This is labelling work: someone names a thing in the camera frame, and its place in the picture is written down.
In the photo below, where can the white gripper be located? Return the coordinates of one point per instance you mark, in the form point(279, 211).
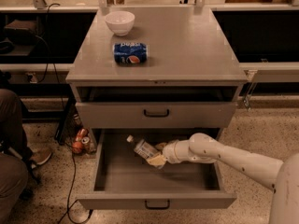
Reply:
point(169, 153)

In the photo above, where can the clear plastic water bottle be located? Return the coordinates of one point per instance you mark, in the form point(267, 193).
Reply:
point(142, 148)

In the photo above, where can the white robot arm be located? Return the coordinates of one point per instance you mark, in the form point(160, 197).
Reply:
point(282, 177)

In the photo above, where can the open grey lower drawer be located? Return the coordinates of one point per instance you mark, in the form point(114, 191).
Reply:
point(124, 180)

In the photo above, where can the closed grey upper drawer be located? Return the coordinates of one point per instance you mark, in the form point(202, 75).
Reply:
point(182, 115)

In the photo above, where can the grey metal drawer cabinet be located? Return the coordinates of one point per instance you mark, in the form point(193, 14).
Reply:
point(188, 61)

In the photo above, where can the silver soda can on floor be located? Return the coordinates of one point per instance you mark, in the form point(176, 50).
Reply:
point(86, 142)

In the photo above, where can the red soda can on floor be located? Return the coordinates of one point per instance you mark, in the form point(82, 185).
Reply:
point(81, 134)

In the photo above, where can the orange soda can on floor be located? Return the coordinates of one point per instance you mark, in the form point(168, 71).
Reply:
point(77, 147)

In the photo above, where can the blue pepsi can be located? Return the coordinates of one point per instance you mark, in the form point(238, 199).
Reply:
point(130, 52)

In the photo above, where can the brown shoe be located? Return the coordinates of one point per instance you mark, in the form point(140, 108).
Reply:
point(40, 157)

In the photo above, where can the white ceramic bowl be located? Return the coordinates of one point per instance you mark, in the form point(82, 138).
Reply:
point(120, 22)

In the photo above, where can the person leg in brown trousers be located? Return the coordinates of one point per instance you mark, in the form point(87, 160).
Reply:
point(13, 171)

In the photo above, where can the black drawer handle upper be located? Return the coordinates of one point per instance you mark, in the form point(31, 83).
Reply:
point(158, 114)

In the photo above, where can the black drawer handle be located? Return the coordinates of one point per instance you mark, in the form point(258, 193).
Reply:
point(158, 114)
point(157, 205)

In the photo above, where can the black drawer handle lower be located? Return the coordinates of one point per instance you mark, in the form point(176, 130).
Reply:
point(157, 205)

